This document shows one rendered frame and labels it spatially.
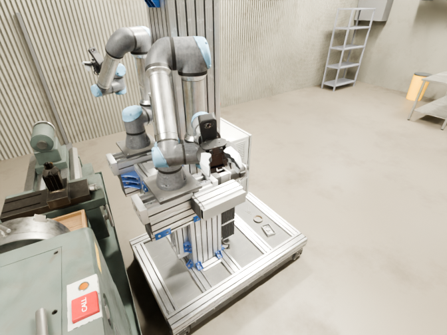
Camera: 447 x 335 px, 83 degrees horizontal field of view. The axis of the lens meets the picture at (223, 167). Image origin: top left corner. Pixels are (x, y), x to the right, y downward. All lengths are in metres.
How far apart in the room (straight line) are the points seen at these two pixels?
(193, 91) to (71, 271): 0.74
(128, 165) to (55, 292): 0.95
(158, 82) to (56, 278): 0.69
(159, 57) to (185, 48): 0.10
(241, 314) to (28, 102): 3.86
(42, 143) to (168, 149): 1.41
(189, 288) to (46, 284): 1.25
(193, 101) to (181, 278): 1.38
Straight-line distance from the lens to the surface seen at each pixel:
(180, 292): 2.01
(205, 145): 0.69
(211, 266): 2.08
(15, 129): 4.68
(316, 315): 2.25
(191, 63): 1.02
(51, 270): 0.94
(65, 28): 4.44
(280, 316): 2.18
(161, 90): 0.95
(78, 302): 0.82
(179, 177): 1.22
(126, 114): 1.58
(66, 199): 1.65
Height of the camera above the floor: 1.91
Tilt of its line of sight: 33 degrees down
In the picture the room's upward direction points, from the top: straight up
